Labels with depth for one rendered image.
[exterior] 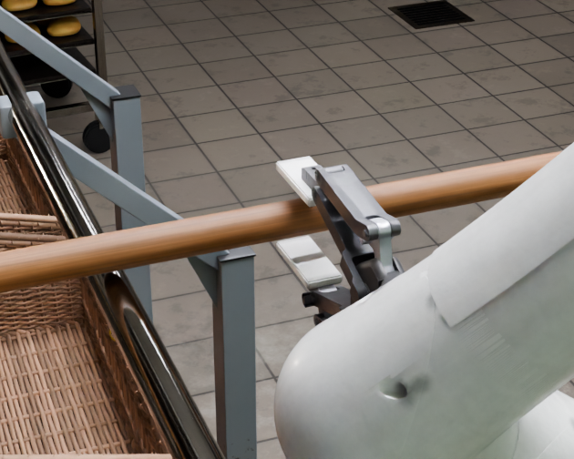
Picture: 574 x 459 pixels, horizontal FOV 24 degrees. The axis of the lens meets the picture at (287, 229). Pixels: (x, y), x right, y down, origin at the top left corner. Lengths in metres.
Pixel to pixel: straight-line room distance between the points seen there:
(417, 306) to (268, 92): 3.67
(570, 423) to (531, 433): 0.04
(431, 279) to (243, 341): 0.91
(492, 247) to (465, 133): 3.43
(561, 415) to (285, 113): 3.44
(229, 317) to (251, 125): 2.58
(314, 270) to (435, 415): 0.42
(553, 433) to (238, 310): 0.82
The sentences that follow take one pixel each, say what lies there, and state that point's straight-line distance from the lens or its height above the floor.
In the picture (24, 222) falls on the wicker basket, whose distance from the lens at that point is 2.04.
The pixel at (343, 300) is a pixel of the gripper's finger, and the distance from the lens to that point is 1.01.
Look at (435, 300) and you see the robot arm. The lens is 0.65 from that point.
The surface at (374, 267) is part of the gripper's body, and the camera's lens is 0.92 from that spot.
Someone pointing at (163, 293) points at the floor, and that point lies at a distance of 3.23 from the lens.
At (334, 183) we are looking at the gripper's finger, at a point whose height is 1.26.
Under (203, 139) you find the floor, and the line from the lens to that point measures 3.99.
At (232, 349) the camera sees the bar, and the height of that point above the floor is 0.83.
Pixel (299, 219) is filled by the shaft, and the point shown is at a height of 1.20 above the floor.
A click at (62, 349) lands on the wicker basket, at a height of 0.59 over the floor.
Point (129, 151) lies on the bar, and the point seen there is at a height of 0.87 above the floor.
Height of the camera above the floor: 1.70
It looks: 29 degrees down
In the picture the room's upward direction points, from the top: straight up
